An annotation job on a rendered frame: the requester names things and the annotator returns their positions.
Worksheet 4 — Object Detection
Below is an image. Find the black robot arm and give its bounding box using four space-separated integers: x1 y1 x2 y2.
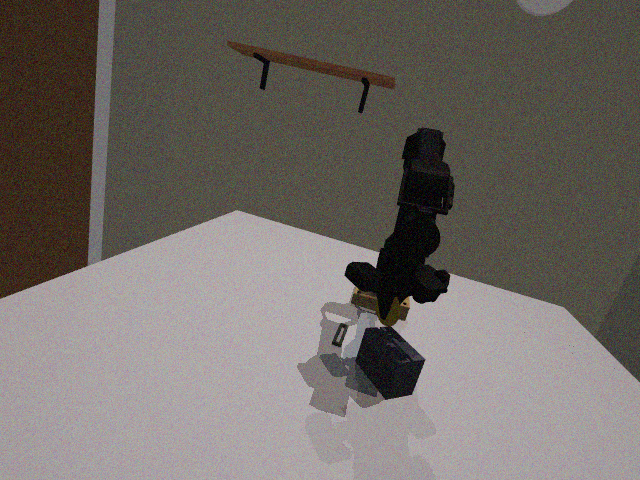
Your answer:
388 127 455 304

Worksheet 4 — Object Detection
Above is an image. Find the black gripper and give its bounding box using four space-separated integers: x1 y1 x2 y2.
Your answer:
344 235 419 320

